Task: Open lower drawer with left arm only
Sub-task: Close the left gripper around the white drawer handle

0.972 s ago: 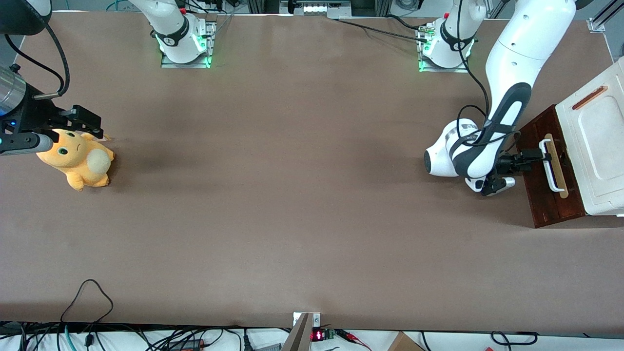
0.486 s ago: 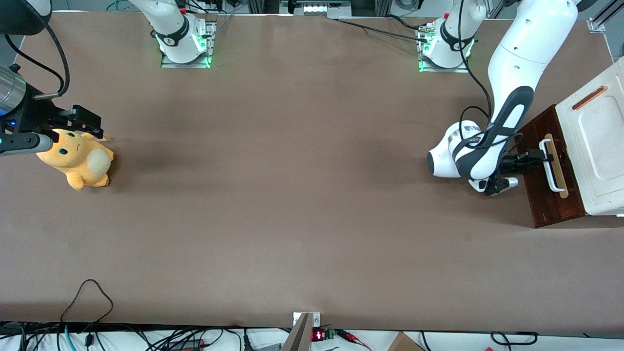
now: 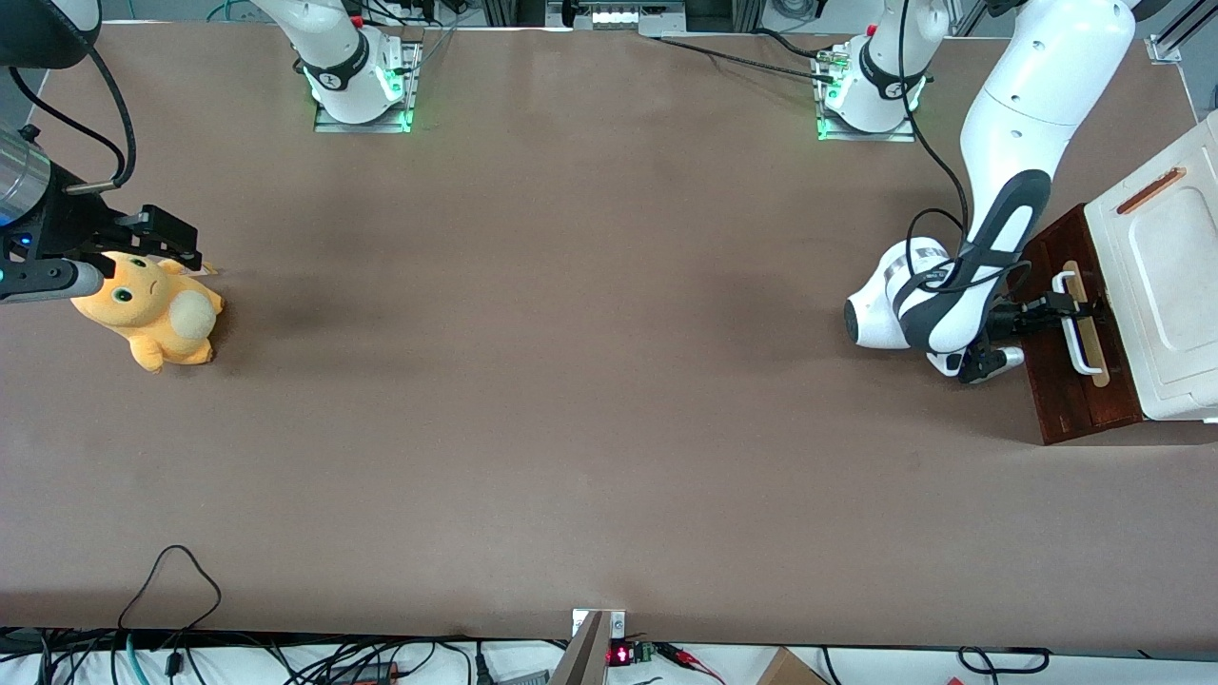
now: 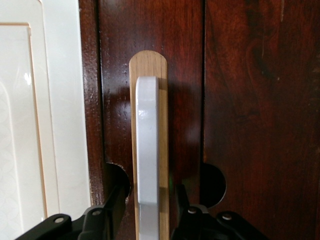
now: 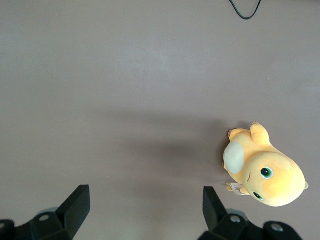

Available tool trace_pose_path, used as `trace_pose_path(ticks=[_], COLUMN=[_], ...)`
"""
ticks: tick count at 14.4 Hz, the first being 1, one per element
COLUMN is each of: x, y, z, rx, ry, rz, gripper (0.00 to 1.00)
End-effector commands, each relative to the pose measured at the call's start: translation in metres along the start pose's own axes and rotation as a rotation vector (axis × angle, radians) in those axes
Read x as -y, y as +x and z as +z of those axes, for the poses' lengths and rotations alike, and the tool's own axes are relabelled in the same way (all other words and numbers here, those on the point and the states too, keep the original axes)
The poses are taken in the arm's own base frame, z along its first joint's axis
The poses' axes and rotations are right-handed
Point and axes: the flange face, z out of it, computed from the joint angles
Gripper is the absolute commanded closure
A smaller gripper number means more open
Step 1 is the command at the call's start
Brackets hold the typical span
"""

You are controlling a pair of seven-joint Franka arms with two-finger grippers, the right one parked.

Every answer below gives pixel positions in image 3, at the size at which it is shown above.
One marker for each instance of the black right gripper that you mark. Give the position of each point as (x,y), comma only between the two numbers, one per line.
(68,225)

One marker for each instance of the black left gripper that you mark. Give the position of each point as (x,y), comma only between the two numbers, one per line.
(1011,319)

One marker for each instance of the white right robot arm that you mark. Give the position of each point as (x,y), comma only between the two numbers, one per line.
(338,57)

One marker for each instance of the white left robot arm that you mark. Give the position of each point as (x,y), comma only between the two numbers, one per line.
(1028,95)

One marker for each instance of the orange plush toy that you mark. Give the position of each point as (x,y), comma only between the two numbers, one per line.
(143,314)

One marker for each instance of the white cabinet with brown front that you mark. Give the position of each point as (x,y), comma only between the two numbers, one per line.
(1170,285)

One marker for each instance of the thin copper bar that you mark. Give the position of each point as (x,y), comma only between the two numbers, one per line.
(1151,190)

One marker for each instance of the brown cardboard piece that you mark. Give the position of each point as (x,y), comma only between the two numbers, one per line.
(785,671)

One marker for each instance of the black power adapter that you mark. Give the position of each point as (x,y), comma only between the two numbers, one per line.
(366,673)

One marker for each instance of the red LED display module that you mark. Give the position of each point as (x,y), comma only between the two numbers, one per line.
(620,655)

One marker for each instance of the grey metal bar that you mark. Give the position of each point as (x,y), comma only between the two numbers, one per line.
(582,661)

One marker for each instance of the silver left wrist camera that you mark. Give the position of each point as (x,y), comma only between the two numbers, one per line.
(990,363)

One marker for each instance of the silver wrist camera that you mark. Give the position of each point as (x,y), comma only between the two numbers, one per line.
(990,363)
(48,279)

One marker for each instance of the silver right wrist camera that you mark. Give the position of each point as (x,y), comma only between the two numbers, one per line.
(48,279)

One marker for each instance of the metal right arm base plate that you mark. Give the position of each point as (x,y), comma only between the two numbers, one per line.
(333,125)

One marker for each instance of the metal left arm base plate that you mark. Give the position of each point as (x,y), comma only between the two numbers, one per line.
(899,135)

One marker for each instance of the small aluminium corner bracket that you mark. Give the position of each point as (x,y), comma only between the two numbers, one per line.
(1161,48)

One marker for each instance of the aluminium frame with light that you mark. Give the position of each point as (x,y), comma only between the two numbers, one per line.
(614,17)

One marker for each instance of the silver metal bracket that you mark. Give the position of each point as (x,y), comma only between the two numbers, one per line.
(618,625)

